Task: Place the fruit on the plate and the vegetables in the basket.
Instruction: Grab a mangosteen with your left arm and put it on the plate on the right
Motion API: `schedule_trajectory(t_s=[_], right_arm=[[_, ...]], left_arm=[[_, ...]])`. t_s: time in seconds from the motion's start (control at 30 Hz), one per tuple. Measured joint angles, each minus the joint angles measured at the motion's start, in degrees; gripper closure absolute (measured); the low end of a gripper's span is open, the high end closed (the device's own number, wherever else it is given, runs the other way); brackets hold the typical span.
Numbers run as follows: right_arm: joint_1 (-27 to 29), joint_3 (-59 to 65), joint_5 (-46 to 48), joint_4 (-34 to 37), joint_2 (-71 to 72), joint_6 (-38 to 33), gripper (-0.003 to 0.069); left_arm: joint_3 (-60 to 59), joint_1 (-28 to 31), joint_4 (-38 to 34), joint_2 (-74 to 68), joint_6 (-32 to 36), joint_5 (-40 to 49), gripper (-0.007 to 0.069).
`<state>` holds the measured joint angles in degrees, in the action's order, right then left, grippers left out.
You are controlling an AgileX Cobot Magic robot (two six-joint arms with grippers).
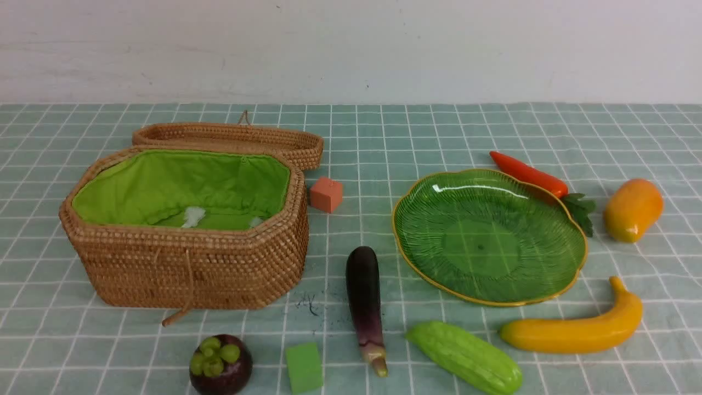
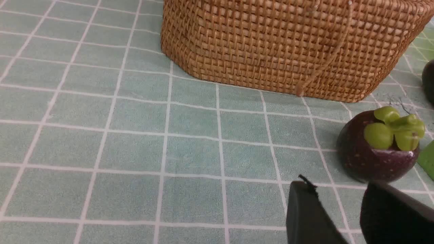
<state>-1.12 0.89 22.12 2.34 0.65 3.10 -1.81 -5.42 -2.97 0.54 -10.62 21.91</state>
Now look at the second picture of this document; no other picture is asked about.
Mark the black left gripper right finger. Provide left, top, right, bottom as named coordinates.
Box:
left=360, top=181, right=434, bottom=244

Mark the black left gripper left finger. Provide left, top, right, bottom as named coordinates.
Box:
left=286, top=175, right=347, bottom=244

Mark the green bitter melon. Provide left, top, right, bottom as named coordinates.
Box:
left=417, top=141, right=434, bottom=181

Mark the dark purple mangosteen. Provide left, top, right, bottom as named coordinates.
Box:
left=336, top=106, right=425, bottom=183

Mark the purple eggplant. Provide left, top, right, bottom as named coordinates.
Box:
left=421, top=60, right=434, bottom=106

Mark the woven wicker basket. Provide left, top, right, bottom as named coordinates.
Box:
left=161, top=0, right=434, bottom=103

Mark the teal checkered tablecloth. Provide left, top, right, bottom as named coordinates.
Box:
left=0, top=0, right=433, bottom=244

